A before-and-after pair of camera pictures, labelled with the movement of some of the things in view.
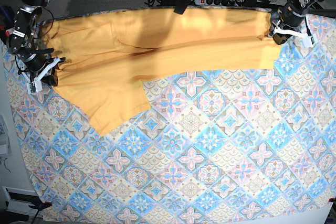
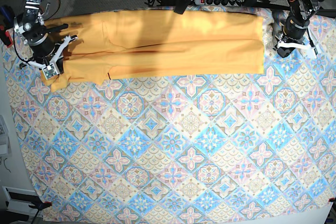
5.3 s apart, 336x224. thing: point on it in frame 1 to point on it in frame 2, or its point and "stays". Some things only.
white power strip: [223, 1] stays
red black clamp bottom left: [41, 206] stays
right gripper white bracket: [281, 35] to [284, 52]
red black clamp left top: [7, 17] stays
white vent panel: [18, 200] stays
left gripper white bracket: [35, 86] to [54, 67]
